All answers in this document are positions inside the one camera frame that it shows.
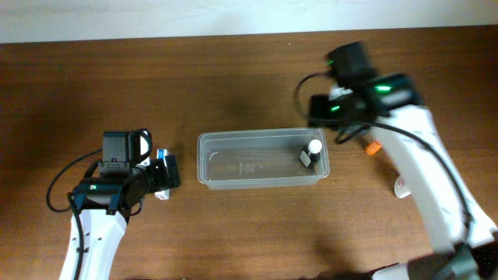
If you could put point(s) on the orange tube white cap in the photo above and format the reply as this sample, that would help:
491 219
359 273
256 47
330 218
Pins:
373 148

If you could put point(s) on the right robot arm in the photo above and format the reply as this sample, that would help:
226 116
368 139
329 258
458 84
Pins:
462 235

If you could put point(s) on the white blue medicine box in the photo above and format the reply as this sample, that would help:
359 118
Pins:
165 194

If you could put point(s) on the white spray bottle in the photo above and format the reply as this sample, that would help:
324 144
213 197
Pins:
401 189

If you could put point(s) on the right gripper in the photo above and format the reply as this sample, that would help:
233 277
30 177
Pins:
321 107

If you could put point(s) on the dark bottle white cap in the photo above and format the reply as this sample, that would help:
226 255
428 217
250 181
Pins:
311 153

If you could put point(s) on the clear plastic container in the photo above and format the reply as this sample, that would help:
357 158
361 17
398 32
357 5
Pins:
233 160

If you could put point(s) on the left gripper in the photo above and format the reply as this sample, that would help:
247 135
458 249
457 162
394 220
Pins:
162 181

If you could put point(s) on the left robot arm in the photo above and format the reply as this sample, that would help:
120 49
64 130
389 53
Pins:
111 191

